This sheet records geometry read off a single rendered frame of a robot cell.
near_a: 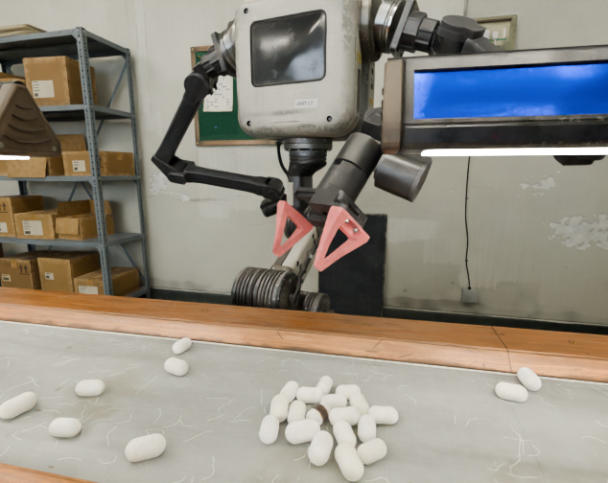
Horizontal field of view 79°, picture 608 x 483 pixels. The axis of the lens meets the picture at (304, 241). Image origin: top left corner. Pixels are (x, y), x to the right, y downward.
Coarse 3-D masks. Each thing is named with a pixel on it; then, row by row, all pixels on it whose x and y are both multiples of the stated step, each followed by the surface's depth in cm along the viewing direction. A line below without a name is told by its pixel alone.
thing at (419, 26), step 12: (408, 0) 84; (408, 12) 84; (420, 12) 85; (408, 24) 85; (420, 24) 85; (432, 24) 84; (396, 36) 86; (408, 36) 86; (420, 36) 85; (396, 48) 87; (408, 48) 88; (420, 48) 88
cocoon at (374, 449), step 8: (376, 440) 37; (360, 448) 36; (368, 448) 36; (376, 448) 36; (384, 448) 36; (360, 456) 36; (368, 456) 35; (376, 456) 36; (384, 456) 36; (368, 464) 36
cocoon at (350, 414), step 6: (336, 408) 41; (342, 408) 41; (348, 408) 41; (354, 408) 42; (330, 414) 41; (336, 414) 41; (342, 414) 41; (348, 414) 41; (354, 414) 41; (360, 414) 42; (330, 420) 41; (336, 420) 41; (348, 420) 41; (354, 420) 41
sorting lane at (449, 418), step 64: (0, 384) 50; (64, 384) 50; (128, 384) 50; (192, 384) 50; (256, 384) 50; (384, 384) 50; (448, 384) 50; (576, 384) 50; (0, 448) 38; (64, 448) 38; (192, 448) 38; (256, 448) 38; (448, 448) 38; (512, 448) 38; (576, 448) 38
